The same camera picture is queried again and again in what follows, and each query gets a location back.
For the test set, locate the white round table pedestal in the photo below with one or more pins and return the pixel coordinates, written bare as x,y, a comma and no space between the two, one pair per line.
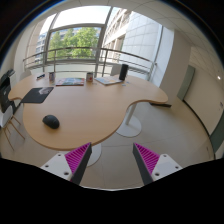
96,155
129,128

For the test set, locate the black printed mouse pad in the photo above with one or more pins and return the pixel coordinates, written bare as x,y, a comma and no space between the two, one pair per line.
36,95

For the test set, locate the black and white office printer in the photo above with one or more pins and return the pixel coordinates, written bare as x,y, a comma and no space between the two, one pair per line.
6,91

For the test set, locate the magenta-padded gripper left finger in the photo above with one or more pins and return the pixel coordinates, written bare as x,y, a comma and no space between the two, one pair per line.
76,159

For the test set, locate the black and blue stapler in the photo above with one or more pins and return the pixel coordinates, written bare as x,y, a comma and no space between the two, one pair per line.
40,76

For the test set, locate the white chair with wooden legs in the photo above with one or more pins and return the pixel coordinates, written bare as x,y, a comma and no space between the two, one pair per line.
6,121

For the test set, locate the green leafy tree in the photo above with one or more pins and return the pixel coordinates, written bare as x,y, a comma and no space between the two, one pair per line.
80,41

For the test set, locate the grey-green door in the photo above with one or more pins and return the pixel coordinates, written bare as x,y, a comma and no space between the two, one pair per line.
186,83

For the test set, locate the red magazine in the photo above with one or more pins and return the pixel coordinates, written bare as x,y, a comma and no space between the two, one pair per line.
70,82

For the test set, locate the black cylindrical speaker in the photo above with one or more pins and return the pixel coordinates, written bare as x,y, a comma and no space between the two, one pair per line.
123,72

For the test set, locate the grey metal balcony railing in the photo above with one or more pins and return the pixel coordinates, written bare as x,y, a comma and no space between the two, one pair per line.
100,49

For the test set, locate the white and red printed mug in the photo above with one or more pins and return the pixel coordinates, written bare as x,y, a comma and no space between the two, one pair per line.
89,77

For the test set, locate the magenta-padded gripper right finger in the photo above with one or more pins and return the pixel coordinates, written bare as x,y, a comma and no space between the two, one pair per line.
148,160

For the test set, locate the light blue booklet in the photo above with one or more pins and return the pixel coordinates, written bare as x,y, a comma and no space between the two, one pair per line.
107,80

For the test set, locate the black computer mouse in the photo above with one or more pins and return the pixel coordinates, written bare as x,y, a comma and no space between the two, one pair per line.
51,121

